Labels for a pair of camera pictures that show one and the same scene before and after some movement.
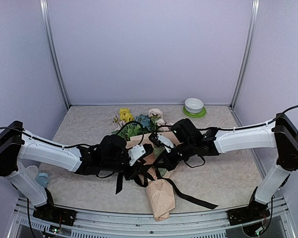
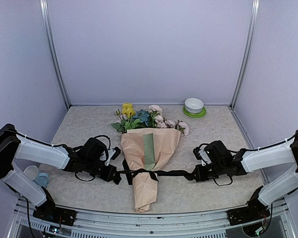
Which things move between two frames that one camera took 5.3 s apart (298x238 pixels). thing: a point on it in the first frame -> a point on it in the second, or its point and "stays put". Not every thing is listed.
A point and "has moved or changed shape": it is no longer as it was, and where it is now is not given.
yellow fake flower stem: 125,115 has moved or changed shape
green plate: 194,115 stays put
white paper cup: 31,172 stays put
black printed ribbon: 141,178 -> 130,173
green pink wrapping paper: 160,192 has moved or changed shape
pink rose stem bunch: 162,126 has moved or changed shape
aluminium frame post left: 45,17 stays put
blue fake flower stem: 144,120 has moved or changed shape
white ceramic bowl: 193,105 stays put
